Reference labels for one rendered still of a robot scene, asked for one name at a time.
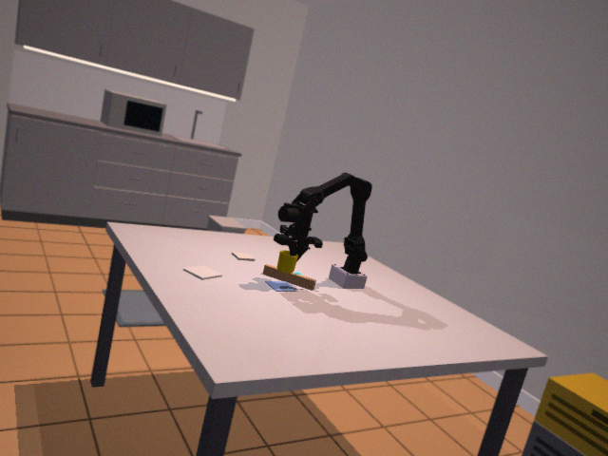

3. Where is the orange flat bar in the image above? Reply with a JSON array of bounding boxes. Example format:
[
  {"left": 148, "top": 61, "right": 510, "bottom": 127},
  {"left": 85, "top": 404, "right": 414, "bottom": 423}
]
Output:
[{"left": 263, "top": 264, "right": 316, "bottom": 290}]

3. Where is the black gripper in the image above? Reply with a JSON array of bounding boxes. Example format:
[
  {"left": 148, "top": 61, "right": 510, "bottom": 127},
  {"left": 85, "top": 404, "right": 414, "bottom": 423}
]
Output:
[{"left": 274, "top": 222, "right": 323, "bottom": 261}]

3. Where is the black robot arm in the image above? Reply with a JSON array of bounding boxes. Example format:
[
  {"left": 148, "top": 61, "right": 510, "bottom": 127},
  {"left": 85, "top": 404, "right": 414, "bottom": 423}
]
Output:
[{"left": 278, "top": 173, "right": 372, "bottom": 274}]

